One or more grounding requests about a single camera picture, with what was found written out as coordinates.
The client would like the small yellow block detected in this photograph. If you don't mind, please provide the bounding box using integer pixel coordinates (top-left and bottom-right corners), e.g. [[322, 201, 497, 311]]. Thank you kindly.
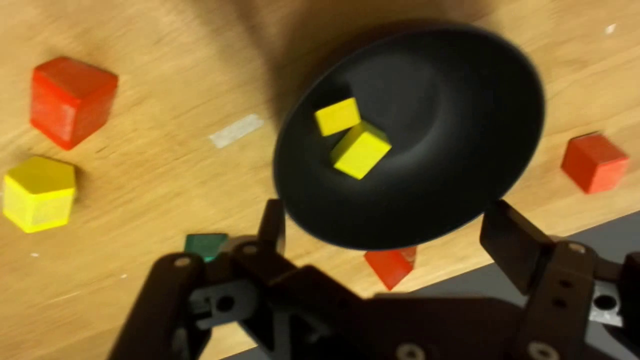
[[313, 98, 359, 136]]

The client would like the yellow cube block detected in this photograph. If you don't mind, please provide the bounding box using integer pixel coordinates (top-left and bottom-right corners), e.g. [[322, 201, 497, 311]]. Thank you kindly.
[[329, 121, 391, 179]]

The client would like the black bowl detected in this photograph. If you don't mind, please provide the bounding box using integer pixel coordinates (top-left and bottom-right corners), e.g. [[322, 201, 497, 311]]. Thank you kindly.
[[273, 25, 544, 250]]

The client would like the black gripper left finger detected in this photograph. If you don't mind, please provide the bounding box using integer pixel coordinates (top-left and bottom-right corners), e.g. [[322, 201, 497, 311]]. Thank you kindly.
[[257, 198, 286, 253]]

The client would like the small red wedge block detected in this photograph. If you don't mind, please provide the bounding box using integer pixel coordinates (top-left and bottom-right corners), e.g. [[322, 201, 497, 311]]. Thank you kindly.
[[363, 247, 415, 290]]

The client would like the large yellow block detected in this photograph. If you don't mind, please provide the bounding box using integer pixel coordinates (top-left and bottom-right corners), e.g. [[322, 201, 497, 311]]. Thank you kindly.
[[2, 156, 78, 233]]

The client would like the teal green block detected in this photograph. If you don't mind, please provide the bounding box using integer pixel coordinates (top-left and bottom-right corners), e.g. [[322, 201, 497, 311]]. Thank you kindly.
[[183, 232, 228, 262]]

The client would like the red hexagonal block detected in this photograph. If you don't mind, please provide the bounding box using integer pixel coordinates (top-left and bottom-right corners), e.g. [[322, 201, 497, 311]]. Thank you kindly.
[[560, 131, 630, 194]]

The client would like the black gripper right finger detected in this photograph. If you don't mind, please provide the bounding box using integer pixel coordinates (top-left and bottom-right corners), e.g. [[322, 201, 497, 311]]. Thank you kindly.
[[480, 199, 553, 293]]

